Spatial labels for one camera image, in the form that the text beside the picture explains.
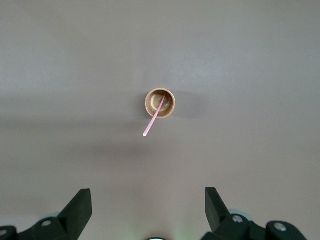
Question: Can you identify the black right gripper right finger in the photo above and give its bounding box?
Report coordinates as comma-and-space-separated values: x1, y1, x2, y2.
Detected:
201, 186, 308, 240

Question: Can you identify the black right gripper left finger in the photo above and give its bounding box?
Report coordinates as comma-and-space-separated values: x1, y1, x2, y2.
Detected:
0, 188, 93, 240

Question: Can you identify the pink chopstick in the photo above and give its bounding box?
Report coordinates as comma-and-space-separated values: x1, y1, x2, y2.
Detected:
142, 94, 167, 138

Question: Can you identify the brown cylindrical cup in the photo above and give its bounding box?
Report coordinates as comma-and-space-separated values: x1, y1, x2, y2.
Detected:
144, 88, 177, 120

